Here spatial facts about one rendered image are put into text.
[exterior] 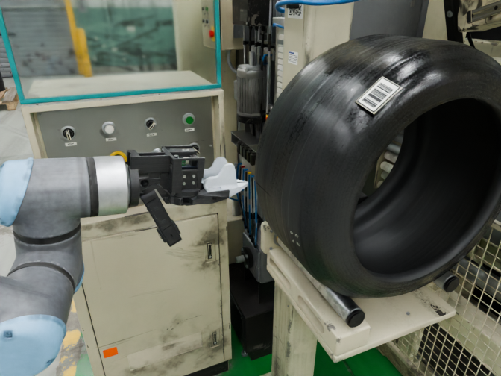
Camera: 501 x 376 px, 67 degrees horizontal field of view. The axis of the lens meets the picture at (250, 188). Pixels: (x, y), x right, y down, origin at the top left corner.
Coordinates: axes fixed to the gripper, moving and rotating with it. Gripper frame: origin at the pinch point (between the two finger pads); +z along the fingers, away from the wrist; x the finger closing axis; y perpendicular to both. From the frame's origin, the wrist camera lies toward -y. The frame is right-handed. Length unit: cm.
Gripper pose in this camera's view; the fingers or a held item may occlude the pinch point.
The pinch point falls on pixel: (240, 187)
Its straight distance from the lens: 68.9
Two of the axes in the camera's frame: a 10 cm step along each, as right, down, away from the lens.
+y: 1.1, -9.2, -3.6
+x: -4.5, -3.7, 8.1
